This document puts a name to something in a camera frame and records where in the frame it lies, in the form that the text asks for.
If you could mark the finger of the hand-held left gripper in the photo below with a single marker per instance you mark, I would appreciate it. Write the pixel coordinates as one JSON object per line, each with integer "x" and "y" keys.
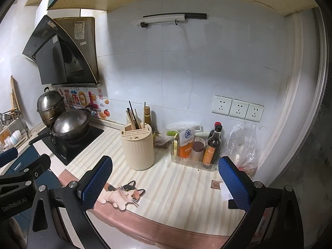
{"x": 36, "y": 166}
{"x": 7, "y": 157}

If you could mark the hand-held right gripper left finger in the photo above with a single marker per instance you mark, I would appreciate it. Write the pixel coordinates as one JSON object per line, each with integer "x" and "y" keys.
{"x": 96, "y": 184}

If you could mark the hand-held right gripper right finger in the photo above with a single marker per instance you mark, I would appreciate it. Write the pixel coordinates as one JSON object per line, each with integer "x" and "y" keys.
{"x": 233, "y": 181}

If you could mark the cream ribbed utensil holder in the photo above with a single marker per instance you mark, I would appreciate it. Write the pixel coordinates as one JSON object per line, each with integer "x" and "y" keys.
{"x": 138, "y": 150}

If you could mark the black chopstick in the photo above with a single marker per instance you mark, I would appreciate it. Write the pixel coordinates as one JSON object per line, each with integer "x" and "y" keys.
{"x": 131, "y": 111}

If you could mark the bunch of mixed wooden chopsticks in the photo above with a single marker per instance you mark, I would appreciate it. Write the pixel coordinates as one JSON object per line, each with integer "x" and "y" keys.
{"x": 144, "y": 114}

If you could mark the person's left forearm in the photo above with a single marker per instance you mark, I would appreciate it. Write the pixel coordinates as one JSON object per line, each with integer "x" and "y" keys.
{"x": 18, "y": 233}

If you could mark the white paper slip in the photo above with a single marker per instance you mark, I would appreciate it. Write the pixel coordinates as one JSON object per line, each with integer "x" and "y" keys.
{"x": 226, "y": 192}

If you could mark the small brown square card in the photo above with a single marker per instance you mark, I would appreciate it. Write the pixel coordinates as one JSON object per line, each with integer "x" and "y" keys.
{"x": 215, "y": 184}

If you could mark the blue kitchen cabinet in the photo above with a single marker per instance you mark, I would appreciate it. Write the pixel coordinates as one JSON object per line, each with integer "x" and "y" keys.
{"x": 55, "y": 179}

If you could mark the metal dish rack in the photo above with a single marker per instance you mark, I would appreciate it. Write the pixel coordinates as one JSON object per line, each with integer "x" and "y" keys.
{"x": 15, "y": 134}

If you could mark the black wok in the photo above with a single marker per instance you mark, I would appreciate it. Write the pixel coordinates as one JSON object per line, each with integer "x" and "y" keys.
{"x": 41, "y": 138}

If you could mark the clear plastic bag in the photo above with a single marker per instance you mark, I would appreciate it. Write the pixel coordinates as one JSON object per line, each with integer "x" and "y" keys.
{"x": 241, "y": 147}

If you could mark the black cap soy sauce bottle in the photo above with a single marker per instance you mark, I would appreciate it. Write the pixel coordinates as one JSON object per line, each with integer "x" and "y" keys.
{"x": 211, "y": 150}

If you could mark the black induction stove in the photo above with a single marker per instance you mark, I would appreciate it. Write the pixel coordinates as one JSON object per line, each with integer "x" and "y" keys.
{"x": 77, "y": 149}

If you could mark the jar with brown contents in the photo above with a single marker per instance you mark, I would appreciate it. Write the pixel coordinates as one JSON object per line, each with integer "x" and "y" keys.
{"x": 198, "y": 147}

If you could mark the clear plastic seasoning container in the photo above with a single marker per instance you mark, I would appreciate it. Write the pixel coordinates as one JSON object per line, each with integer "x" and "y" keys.
{"x": 186, "y": 164}

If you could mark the steel wok lid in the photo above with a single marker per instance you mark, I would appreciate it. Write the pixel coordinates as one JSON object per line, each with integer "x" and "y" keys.
{"x": 72, "y": 122}

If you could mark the white orange seasoning packet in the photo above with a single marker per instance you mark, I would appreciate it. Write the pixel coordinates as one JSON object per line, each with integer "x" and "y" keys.
{"x": 186, "y": 147}

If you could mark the red cap sauce bottle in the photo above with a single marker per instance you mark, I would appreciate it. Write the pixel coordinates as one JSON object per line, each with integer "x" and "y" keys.
{"x": 217, "y": 124}

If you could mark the steel steamer pot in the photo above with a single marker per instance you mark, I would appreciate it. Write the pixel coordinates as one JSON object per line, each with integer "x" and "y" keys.
{"x": 49, "y": 106}

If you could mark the wooden cutting board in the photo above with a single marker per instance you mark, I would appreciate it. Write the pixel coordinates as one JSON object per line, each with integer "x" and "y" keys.
{"x": 15, "y": 96}

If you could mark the yellow seasoning box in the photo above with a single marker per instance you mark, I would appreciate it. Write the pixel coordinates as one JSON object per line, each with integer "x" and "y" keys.
{"x": 177, "y": 145}

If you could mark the white power outlet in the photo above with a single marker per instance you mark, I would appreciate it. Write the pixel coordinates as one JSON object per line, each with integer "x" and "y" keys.
{"x": 221, "y": 105}
{"x": 254, "y": 112}
{"x": 239, "y": 109}

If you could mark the amber bottle with gold cap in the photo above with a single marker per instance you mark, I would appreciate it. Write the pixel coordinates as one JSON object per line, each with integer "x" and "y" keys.
{"x": 147, "y": 116}

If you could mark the black range hood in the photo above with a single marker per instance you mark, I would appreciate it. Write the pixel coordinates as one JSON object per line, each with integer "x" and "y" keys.
{"x": 51, "y": 57}

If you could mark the colourful fruit wall sticker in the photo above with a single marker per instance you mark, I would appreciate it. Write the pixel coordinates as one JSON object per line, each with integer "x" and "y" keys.
{"x": 85, "y": 98}

